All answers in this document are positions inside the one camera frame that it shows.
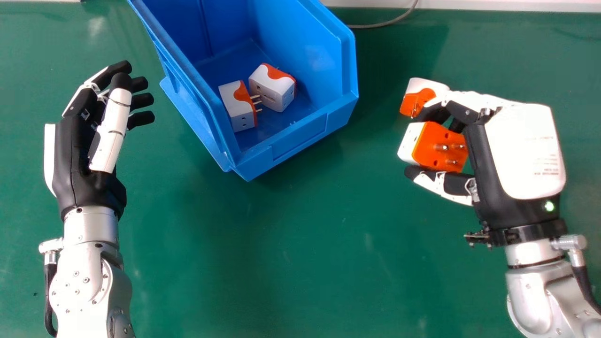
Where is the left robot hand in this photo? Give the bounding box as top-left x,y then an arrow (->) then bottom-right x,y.
44,60 -> 155,222

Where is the white-and-orange plug adapter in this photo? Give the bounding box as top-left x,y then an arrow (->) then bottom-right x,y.
397,121 -> 470,173
218,80 -> 263,133
400,77 -> 451,118
248,63 -> 297,113

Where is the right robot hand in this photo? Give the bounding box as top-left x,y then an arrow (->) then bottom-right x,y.
404,88 -> 569,248

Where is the grey cable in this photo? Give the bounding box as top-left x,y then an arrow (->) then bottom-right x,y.
347,0 -> 419,30

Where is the blue plastic bin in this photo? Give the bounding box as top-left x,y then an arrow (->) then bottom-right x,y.
127,0 -> 360,182

